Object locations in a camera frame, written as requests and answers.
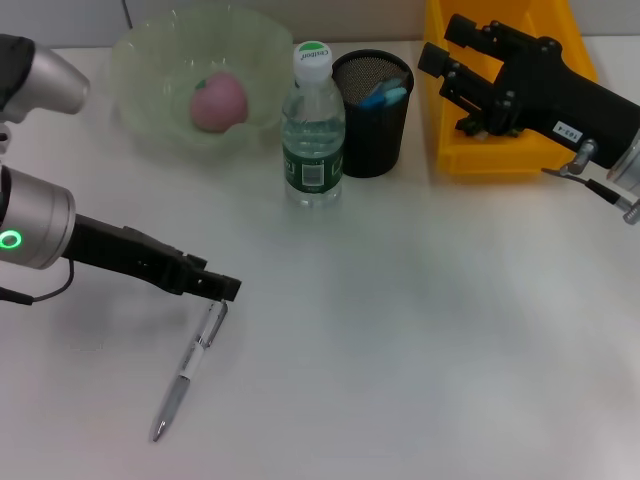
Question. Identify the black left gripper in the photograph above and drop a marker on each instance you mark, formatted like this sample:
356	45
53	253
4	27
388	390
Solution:
130	255

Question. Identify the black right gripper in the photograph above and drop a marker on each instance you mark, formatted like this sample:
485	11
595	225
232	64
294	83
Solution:
545	95

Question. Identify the silver white ballpoint pen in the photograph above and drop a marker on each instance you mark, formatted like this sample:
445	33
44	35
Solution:
187	365

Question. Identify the blue scissors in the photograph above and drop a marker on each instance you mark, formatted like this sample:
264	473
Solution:
382	100

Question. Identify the clear green-label water bottle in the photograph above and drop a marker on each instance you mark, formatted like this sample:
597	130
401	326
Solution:
312	130

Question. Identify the pink peach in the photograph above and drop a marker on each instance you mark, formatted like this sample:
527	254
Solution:
217	105

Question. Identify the black mesh pen holder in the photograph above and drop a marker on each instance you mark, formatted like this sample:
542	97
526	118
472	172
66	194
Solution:
375	145

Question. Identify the pale green fruit plate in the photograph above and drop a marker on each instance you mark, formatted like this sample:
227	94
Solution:
140	100

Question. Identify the yellow plastic bin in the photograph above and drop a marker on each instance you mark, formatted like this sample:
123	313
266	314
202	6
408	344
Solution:
490	155

